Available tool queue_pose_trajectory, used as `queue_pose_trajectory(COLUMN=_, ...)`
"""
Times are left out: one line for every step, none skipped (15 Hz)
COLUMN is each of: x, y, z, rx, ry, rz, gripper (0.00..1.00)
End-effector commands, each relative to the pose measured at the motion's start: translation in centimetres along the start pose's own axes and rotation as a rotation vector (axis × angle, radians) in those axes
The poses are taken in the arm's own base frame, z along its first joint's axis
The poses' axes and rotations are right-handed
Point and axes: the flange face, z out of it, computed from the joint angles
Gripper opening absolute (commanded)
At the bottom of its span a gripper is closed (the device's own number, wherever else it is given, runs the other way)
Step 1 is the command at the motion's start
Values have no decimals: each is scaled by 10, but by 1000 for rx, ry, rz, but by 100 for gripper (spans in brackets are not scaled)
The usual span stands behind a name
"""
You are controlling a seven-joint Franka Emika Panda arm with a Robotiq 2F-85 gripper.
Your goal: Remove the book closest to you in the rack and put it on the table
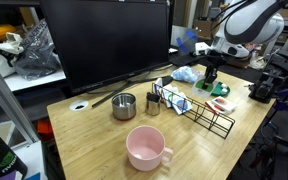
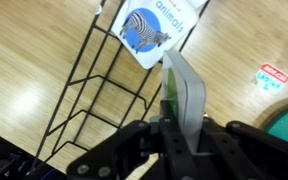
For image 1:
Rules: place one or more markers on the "white bag black print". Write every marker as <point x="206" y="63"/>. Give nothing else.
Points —
<point x="0" y="56"/>

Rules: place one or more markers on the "small steel pitcher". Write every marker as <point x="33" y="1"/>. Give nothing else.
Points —
<point x="153" y="105"/>

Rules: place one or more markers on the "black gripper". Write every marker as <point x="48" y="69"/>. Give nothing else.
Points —
<point x="216" y="60"/>

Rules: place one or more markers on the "slanted aluminium frame post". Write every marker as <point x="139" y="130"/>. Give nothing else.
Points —
<point x="7" y="100"/>

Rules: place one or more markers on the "orange object under table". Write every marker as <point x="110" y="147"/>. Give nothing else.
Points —
<point x="44" y="126"/>

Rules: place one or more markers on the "grey plastic bag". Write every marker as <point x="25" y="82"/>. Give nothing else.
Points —
<point x="37" y="53"/>

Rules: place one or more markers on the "white book blue circle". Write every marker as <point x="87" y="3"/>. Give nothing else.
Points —
<point x="182" y="105"/>

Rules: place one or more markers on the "white book orange black print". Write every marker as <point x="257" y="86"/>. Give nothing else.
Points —
<point x="210" y="107"/>

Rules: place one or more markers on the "purple book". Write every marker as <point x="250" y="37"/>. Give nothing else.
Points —
<point x="9" y="176"/>

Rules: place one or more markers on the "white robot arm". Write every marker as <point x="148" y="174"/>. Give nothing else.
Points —
<point x="250" y="23"/>

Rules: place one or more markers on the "white book small green print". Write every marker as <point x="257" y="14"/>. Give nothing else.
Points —
<point x="169" y="95"/>

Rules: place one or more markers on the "pink mug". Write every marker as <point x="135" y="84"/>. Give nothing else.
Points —
<point x="145" y="148"/>

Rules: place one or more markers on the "black bottle green logo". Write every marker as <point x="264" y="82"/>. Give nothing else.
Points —
<point x="0" y="156"/>

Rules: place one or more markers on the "white shelf board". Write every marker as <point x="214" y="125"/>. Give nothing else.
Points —
<point x="27" y="81"/>

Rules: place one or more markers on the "white book orange circle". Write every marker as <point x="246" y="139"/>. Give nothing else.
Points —
<point x="225" y="103"/>

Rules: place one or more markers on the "plain white book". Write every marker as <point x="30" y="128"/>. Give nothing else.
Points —
<point x="158" y="87"/>

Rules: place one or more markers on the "black machine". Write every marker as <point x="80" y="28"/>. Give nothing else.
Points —
<point x="264" y="88"/>

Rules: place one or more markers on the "plastic bag of blue packets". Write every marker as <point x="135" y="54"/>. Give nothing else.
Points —
<point x="184" y="74"/>

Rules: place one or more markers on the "green plate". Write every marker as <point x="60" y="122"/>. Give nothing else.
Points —
<point x="220" y="93"/>

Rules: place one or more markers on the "small white cube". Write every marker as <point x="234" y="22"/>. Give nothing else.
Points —
<point x="224" y="90"/>
<point x="223" y="85"/>

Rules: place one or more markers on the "wide steel cup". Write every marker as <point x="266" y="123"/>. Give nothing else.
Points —
<point x="124" y="106"/>

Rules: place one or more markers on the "black monitor stand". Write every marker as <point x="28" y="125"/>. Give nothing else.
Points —
<point x="112" y="95"/>

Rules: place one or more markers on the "white book green circle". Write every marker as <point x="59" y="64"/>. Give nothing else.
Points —
<point x="197" y="90"/>

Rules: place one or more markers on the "black computer monitor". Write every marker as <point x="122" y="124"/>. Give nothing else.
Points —
<point x="107" y="43"/>

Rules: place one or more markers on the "white board blue tape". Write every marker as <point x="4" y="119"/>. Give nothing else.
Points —
<point x="186" y="41"/>

